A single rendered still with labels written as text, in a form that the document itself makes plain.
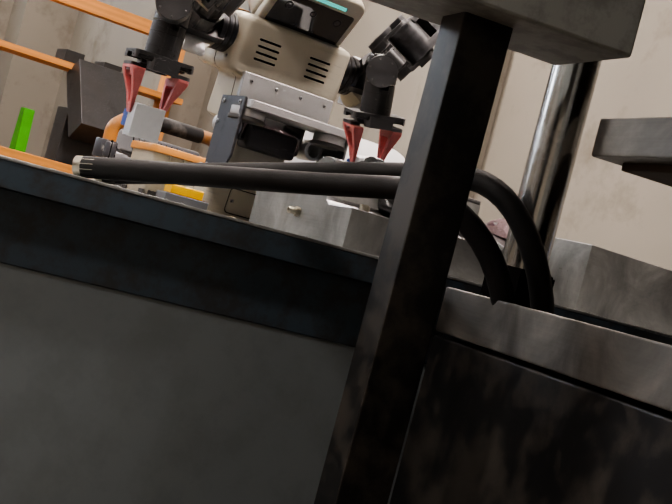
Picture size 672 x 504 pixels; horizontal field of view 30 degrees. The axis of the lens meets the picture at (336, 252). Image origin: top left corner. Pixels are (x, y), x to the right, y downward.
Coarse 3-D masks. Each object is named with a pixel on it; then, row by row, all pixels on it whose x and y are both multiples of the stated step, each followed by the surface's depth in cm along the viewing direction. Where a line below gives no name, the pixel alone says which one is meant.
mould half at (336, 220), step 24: (264, 192) 223; (264, 216) 220; (288, 216) 207; (312, 216) 196; (336, 216) 186; (360, 216) 182; (384, 216) 195; (336, 240) 184; (360, 240) 182; (456, 264) 188
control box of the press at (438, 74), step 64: (384, 0) 137; (448, 0) 129; (512, 0) 129; (576, 0) 131; (640, 0) 134; (448, 64) 133; (448, 128) 133; (448, 192) 133; (384, 256) 136; (448, 256) 134; (384, 320) 132; (384, 384) 133; (384, 448) 133
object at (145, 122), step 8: (136, 104) 200; (128, 112) 202; (136, 112) 200; (144, 112) 200; (152, 112) 201; (160, 112) 201; (128, 120) 201; (136, 120) 200; (144, 120) 200; (152, 120) 201; (160, 120) 202; (128, 128) 200; (136, 128) 200; (144, 128) 201; (152, 128) 201; (160, 128) 202; (136, 136) 200; (144, 136) 201; (152, 136) 201
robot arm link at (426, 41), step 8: (408, 24) 225; (416, 24) 226; (424, 24) 228; (432, 24) 227; (400, 32) 225; (408, 32) 225; (416, 32) 225; (424, 32) 227; (432, 32) 228; (392, 40) 227; (400, 40) 226; (408, 40) 225; (416, 40) 225; (424, 40) 226; (432, 40) 226; (400, 48) 227; (408, 48) 226; (416, 48) 226; (424, 48) 226; (408, 56) 227; (416, 56) 226
